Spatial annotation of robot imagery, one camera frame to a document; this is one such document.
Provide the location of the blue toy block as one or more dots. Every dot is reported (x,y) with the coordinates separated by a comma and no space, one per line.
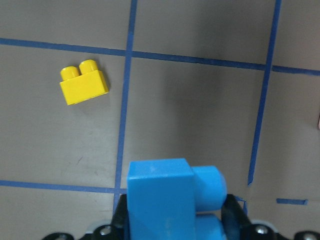
(170,200)

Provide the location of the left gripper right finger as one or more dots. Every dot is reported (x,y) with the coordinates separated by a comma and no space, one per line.
(233,216)

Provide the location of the pink plastic box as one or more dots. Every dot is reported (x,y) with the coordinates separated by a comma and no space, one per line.
(318,124)

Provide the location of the yellow toy block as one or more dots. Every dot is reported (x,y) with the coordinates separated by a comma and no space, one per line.
(82,83)

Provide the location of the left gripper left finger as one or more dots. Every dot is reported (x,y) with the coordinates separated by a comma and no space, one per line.
(120,218)

